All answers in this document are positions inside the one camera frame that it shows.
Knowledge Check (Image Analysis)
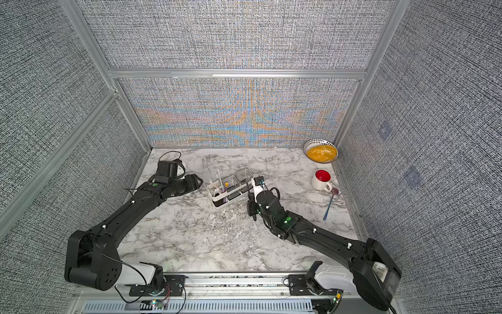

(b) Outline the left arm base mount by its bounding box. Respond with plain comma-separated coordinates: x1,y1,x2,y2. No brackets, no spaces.
129,274,186,297

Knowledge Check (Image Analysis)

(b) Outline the white mug red inside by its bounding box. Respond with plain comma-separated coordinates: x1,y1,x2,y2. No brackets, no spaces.
311,170,333,192

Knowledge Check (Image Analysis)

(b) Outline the blue handled spoon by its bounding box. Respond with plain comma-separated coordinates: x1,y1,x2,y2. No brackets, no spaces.
323,188,339,221

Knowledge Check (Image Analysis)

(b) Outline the clear cup right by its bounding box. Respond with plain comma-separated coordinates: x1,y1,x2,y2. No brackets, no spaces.
235,169,254,186

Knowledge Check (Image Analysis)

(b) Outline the aluminium front rail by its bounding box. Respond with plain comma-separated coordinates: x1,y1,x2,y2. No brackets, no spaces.
71,264,363,301

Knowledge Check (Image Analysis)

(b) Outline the purple orange toothbrush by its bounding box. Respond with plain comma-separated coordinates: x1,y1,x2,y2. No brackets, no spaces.
222,182,229,203

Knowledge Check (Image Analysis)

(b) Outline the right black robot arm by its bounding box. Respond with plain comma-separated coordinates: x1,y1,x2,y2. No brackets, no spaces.
247,190,402,313

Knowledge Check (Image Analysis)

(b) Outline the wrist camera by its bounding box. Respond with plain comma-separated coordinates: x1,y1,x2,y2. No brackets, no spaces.
252,176,265,203
154,159,186,184

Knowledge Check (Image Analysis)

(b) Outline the white slotted cable duct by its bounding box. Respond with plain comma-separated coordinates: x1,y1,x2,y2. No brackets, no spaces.
81,299,314,313

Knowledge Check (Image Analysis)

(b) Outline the pink toothbrush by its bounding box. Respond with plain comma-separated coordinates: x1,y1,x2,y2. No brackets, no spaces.
209,181,221,197

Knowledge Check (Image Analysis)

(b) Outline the clear cup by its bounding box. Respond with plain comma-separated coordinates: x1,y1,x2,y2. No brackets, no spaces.
222,175,240,195
235,169,254,186

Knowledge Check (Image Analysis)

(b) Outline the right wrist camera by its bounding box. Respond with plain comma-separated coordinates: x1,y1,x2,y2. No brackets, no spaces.
252,176,265,203

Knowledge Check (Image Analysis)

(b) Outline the patterned bowl with yellow food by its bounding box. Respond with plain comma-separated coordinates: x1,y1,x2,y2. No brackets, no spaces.
303,139,339,164

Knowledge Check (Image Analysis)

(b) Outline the white toothbrush holder caddy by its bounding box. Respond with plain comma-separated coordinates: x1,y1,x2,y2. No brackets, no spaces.
206,168,254,208

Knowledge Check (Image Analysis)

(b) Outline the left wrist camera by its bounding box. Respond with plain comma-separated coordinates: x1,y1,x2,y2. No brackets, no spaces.
154,159,186,184

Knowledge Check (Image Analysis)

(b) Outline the clear cup left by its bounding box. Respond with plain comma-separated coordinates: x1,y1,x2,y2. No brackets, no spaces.
222,175,240,195

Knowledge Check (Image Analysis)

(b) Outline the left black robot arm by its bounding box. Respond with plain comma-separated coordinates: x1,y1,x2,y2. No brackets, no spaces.
64,174,203,290

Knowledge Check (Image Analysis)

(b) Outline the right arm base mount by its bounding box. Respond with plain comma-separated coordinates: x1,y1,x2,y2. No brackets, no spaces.
287,275,343,296

